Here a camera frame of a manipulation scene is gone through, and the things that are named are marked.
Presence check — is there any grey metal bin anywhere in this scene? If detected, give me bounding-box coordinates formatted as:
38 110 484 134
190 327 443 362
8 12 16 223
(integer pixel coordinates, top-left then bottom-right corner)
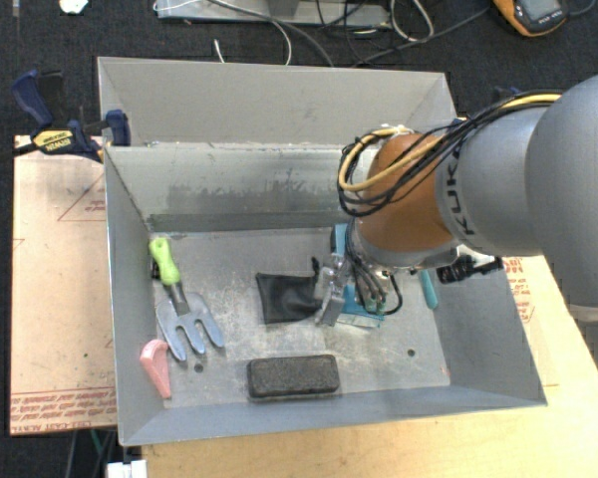
97 56 548 447

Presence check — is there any blue box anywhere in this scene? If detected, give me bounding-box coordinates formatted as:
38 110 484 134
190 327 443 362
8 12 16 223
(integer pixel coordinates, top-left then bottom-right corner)
328 223 386 331

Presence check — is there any teal handle tool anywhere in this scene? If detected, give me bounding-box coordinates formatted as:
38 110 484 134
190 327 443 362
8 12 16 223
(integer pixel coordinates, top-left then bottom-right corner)
417 268 440 311

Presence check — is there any black cylinder on white bracket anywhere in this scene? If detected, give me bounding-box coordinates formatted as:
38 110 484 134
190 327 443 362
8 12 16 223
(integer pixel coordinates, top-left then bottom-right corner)
435 253 505 286

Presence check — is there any green-handled metal garden fork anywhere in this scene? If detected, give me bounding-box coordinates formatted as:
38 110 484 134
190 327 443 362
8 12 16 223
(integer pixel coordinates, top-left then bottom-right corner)
148 236 226 362

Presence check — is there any dark green flat block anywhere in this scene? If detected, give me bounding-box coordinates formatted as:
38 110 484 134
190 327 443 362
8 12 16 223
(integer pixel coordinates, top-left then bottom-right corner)
245 354 342 400

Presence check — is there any pink plastic wedge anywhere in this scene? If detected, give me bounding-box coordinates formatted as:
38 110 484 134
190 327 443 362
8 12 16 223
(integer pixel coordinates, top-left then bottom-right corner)
139 339 173 400

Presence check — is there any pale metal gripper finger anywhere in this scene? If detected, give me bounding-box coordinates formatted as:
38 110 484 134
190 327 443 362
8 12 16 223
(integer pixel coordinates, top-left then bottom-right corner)
312 265 336 325
323 293 348 329

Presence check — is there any black cloth pouch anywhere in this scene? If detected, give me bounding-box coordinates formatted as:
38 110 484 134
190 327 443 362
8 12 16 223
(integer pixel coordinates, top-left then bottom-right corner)
254 270 326 326

